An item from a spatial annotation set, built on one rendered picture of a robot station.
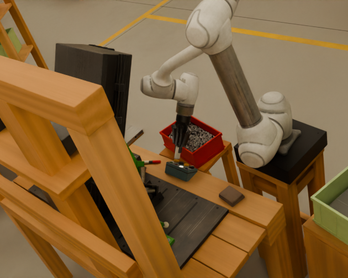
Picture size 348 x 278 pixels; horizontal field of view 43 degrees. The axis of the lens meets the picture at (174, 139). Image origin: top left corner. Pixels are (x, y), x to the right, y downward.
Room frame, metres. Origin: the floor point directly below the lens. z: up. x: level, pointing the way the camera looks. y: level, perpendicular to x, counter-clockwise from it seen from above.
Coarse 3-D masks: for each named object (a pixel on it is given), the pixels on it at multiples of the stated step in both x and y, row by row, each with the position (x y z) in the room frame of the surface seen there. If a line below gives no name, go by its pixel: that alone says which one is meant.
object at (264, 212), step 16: (144, 160) 1.89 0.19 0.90; (160, 160) 1.85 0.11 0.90; (160, 176) 1.72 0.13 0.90; (208, 176) 1.61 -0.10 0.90; (192, 192) 1.54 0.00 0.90; (208, 192) 1.50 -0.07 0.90; (240, 192) 1.44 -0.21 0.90; (240, 208) 1.34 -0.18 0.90; (256, 208) 1.31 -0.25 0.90; (272, 208) 1.28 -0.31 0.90; (256, 224) 1.25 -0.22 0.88; (272, 224) 1.23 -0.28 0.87; (272, 240) 1.21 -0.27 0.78
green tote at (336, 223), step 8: (336, 176) 1.29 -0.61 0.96; (344, 176) 1.30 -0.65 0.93; (328, 184) 1.26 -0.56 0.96; (336, 184) 1.28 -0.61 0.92; (344, 184) 1.30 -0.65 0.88; (320, 192) 1.24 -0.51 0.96; (328, 192) 1.25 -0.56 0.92; (336, 192) 1.28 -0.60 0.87; (312, 200) 1.22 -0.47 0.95; (320, 200) 1.23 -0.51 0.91; (328, 200) 1.25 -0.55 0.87; (320, 208) 1.18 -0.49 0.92; (328, 208) 1.14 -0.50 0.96; (320, 216) 1.18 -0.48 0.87; (328, 216) 1.15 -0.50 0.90; (336, 216) 1.11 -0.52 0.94; (344, 216) 1.08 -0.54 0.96; (320, 224) 1.19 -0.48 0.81; (328, 224) 1.15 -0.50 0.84; (336, 224) 1.11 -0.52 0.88; (344, 224) 1.08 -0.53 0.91; (336, 232) 1.11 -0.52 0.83; (344, 232) 1.08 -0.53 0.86; (344, 240) 1.07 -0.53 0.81
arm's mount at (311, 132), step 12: (312, 132) 1.62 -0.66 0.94; (324, 132) 1.60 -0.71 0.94; (300, 144) 1.57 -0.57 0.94; (312, 144) 1.55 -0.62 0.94; (324, 144) 1.59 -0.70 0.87; (276, 156) 1.54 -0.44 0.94; (288, 156) 1.52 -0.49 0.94; (300, 156) 1.49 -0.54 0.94; (312, 156) 1.53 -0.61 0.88; (264, 168) 1.54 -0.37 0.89; (276, 168) 1.48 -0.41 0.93; (288, 168) 1.44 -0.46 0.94; (300, 168) 1.48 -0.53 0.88; (288, 180) 1.43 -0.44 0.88
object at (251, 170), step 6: (318, 156) 1.57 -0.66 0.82; (312, 162) 1.54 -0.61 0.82; (246, 168) 1.64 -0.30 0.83; (252, 168) 1.61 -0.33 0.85; (306, 168) 1.52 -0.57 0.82; (258, 174) 1.58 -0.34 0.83; (264, 174) 1.55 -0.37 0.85; (300, 174) 1.49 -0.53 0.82; (270, 180) 1.52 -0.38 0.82; (276, 180) 1.48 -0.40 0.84; (294, 180) 1.46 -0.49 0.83; (282, 186) 1.46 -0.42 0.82; (288, 186) 1.44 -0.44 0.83
